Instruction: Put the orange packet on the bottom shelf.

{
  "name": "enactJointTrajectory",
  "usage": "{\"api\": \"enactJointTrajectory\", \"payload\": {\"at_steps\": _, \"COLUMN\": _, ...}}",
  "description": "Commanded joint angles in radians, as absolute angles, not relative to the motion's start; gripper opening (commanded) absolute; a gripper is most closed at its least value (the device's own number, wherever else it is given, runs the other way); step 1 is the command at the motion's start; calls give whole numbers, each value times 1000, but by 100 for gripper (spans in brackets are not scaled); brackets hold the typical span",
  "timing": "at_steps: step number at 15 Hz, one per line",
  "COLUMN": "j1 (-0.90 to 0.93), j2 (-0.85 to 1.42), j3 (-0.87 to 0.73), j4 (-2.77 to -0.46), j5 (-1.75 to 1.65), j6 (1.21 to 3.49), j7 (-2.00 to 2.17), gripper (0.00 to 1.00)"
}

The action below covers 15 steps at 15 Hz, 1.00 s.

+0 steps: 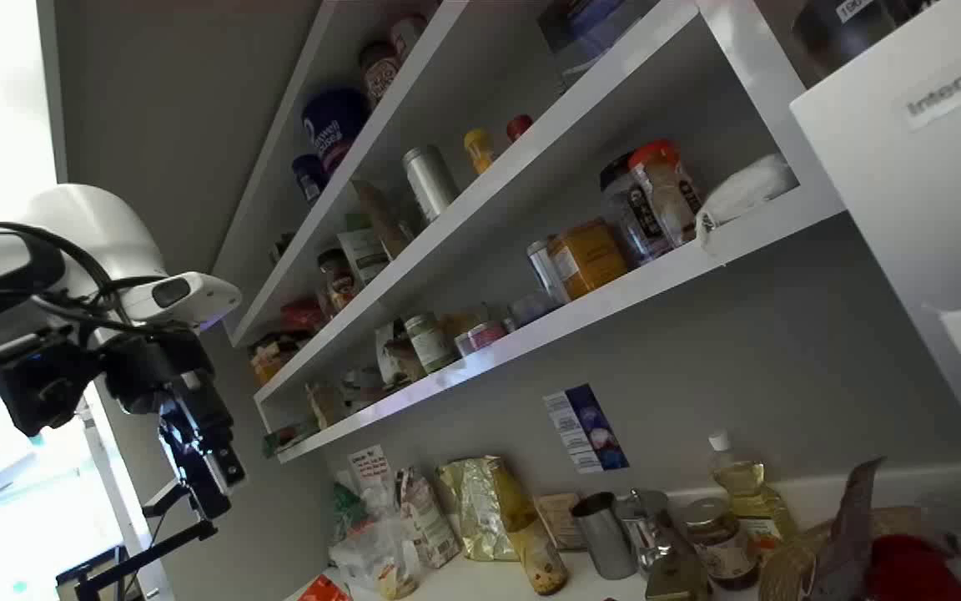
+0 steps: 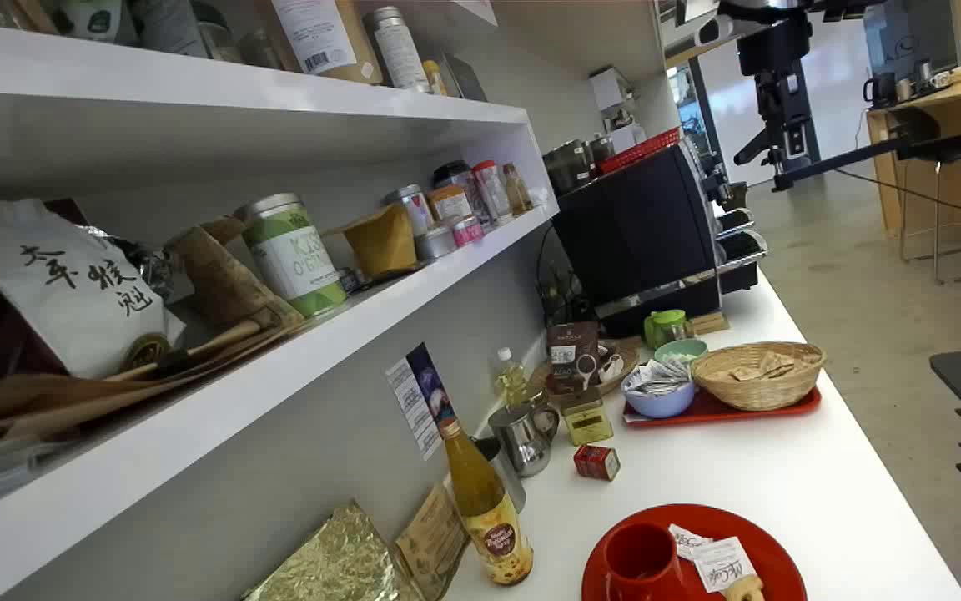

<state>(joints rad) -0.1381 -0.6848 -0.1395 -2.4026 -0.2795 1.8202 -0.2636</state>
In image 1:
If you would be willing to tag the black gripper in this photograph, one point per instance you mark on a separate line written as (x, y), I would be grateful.
(169, 375)

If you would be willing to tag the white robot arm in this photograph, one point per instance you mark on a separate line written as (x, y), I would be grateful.
(84, 297)

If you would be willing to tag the blue canister top shelf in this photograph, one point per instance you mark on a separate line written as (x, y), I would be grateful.
(330, 123)

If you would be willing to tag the gold foil packet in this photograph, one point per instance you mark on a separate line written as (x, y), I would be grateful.
(485, 502)

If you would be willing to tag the white cylindrical can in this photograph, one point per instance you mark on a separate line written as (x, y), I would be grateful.
(427, 178)

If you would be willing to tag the yellow tin box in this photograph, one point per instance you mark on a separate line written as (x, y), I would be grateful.
(589, 259)

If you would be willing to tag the steel cup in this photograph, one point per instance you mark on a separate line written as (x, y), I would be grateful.
(605, 534)

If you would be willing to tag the clear jar orange lid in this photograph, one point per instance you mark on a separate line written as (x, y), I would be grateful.
(668, 187)

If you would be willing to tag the glass jar brown contents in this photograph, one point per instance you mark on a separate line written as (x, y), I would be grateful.
(723, 545)

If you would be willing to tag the white plastic bag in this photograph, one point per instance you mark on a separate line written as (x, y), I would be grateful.
(744, 190)

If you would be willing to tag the yellow oil bottle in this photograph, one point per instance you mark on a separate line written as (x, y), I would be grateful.
(753, 494)

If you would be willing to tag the black camera tripod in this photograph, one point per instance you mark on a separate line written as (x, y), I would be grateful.
(113, 572)

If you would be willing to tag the white wall shelf unit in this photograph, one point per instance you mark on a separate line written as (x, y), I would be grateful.
(775, 327)

